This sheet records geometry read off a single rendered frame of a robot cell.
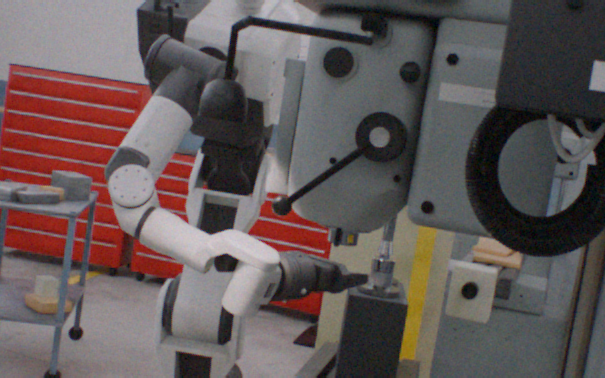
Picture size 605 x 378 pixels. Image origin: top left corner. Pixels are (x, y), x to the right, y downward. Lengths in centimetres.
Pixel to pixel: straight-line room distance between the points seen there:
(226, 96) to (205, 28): 50
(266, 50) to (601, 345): 91
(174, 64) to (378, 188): 57
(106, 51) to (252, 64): 982
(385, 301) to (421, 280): 136
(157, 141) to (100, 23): 1005
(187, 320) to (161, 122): 52
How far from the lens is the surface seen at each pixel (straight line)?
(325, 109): 126
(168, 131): 161
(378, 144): 121
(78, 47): 1173
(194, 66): 166
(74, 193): 457
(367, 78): 125
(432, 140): 121
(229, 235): 150
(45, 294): 447
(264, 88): 180
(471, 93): 121
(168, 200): 642
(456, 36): 123
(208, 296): 193
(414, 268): 310
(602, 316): 119
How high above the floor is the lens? 148
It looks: 6 degrees down
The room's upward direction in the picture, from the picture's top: 9 degrees clockwise
